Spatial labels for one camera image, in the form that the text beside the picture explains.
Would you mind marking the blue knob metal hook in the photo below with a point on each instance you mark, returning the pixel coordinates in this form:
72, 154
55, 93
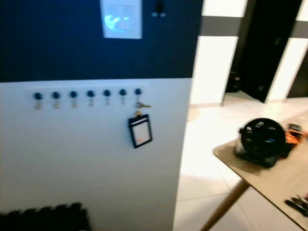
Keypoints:
107, 93
90, 94
56, 95
38, 96
138, 91
73, 95
122, 92

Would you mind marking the black foam mat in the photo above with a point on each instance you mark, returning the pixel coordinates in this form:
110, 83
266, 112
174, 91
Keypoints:
45, 219

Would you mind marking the black card badge holder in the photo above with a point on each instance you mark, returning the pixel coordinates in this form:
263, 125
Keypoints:
140, 131

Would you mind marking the brass metal key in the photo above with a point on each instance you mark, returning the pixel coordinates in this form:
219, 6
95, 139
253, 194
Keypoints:
143, 105

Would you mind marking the dark object by door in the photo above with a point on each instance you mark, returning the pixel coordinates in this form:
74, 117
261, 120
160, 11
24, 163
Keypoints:
232, 82

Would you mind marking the wooden table leg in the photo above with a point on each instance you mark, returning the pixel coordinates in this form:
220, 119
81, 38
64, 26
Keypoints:
226, 204

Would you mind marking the black door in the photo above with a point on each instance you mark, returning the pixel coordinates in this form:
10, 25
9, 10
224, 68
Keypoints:
264, 48

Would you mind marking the light wooden table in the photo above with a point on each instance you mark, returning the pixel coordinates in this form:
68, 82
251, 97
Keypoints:
276, 180

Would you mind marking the orange and black tool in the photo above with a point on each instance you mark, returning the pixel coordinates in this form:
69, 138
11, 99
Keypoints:
298, 134

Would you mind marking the white key hook rail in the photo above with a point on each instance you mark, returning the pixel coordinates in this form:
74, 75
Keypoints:
65, 90

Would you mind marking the white light switch plate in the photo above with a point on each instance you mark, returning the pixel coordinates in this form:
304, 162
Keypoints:
121, 19

